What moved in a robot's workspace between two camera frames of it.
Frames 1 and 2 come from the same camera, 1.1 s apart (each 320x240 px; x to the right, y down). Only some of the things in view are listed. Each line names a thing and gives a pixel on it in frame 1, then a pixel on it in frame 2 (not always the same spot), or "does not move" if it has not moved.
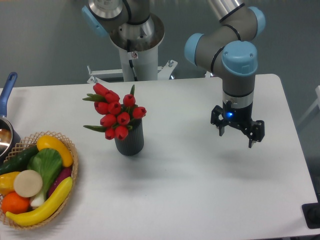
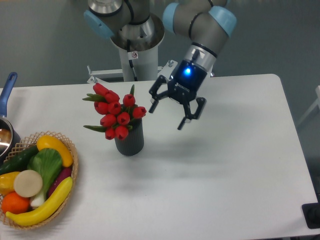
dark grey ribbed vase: [134, 143] does not move
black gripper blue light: [240, 117] to [187, 81]
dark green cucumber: [18, 161] does not move
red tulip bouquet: [120, 114] does not move
